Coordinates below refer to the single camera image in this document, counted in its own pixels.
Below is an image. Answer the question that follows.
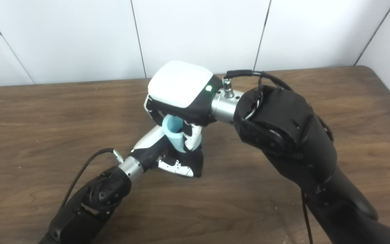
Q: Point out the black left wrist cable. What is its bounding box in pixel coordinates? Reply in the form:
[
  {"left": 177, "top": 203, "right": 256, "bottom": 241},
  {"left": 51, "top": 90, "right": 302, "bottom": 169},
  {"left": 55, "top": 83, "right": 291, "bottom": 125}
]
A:
[{"left": 60, "top": 148, "right": 125, "bottom": 209}]

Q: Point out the black flared nozzle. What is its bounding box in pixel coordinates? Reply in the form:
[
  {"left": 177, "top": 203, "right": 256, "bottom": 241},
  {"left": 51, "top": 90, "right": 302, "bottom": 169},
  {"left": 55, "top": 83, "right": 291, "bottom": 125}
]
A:
[{"left": 158, "top": 144, "right": 204, "bottom": 178}]

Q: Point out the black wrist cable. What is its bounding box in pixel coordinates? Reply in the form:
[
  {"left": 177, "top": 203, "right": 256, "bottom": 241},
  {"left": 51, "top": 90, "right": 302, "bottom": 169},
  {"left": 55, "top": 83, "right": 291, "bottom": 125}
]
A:
[
  {"left": 223, "top": 70, "right": 314, "bottom": 244},
  {"left": 60, "top": 148, "right": 125, "bottom": 209}
]

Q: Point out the light-blue hose piece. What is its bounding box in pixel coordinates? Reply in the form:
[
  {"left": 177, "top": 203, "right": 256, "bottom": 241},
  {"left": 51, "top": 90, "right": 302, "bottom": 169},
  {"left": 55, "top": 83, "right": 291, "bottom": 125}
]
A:
[{"left": 161, "top": 115, "right": 202, "bottom": 154}]

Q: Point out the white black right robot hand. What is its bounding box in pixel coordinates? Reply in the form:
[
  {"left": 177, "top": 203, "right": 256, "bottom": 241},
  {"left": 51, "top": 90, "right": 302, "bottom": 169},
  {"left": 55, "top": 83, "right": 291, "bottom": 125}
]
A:
[{"left": 144, "top": 61, "right": 223, "bottom": 151}]

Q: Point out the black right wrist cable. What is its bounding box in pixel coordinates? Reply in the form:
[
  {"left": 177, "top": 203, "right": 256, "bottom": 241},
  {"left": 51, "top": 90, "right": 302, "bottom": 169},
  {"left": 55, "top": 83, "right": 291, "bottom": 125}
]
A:
[{"left": 223, "top": 70, "right": 314, "bottom": 244}]

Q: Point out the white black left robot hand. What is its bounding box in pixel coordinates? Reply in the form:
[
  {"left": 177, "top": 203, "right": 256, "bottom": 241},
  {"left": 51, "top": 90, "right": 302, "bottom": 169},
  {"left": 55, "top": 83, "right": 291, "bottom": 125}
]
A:
[{"left": 129, "top": 125, "right": 195, "bottom": 178}]

